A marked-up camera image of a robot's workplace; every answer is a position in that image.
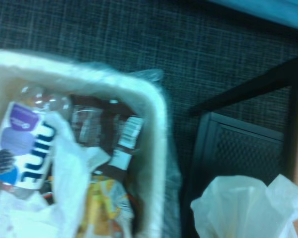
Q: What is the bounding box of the white tissue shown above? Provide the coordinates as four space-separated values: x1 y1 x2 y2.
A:
190 174 298 238

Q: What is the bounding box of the grey trash bin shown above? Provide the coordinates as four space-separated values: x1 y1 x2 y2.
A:
0 49 170 238

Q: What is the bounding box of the white lined trash bin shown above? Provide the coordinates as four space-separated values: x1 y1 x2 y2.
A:
0 49 184 238

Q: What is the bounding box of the brown wrapper with barcode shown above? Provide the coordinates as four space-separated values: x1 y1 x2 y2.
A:
69 95 145 180

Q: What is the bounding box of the black mesh basket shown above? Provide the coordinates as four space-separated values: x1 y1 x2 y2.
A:
181 111 298 238

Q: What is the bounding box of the yellow snack wrapper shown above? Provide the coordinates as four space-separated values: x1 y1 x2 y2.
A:
85 175 136 238

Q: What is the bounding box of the white crumpled paper towel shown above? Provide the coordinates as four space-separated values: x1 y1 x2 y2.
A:
0 114 107 238

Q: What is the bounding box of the black metal table bar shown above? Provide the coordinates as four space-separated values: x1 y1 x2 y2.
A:
188 56 298 118

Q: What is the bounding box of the plastic bottle with white label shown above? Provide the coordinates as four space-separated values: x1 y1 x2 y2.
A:
0 85 73 199

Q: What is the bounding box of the teal fabric furniture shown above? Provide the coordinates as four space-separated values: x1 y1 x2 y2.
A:
205 0 298 33

